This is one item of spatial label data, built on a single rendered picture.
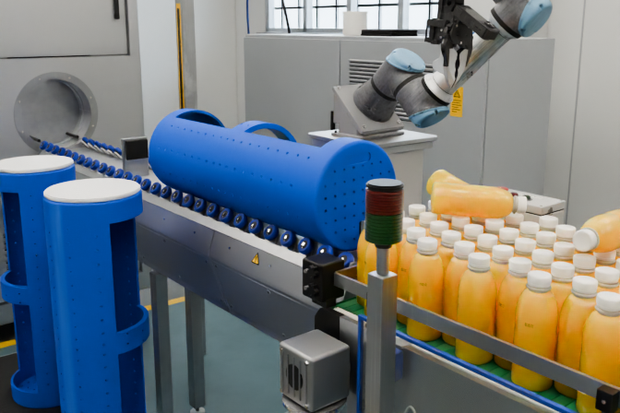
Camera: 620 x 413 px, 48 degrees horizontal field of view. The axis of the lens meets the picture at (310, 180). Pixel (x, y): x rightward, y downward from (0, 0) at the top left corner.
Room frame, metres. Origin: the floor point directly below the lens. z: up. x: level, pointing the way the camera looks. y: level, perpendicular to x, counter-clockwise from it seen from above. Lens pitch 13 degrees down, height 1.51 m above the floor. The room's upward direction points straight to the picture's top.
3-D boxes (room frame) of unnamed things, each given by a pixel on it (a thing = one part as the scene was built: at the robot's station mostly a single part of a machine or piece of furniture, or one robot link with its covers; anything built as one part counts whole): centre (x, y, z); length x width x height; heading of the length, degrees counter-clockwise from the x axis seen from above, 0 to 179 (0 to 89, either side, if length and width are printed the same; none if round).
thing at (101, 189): (2.03, 0.65, 1.03); 0.28 x 0.28 x 0.01
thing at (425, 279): (1.31, -0.23, 0.99); 0.07 x 0.07 x 0.19
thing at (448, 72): (1.62, -0.31, 1.42); 0.06 x 0.03 x 0.09; 36
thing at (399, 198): (1.13, -0.12, 1.23); 0.06 x 0.06 x 0.04
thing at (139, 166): (2.68, 0.68, 1.00); 0.10 x 0.04 x 0.15; 129
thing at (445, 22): (1.63, -0.32, 1.52); 0.09 x 0.08 x 0.12; 36
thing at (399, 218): (1.13, -0.12, 1.18); 0.06 x 0.06 x 0.05
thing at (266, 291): (2.46, 0.50, 0.79); 2.17 x 0.29 x 0.34; 39
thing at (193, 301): (2.51, 0.45, 0.31); 0.06 x 0.06 x 0.63; 39
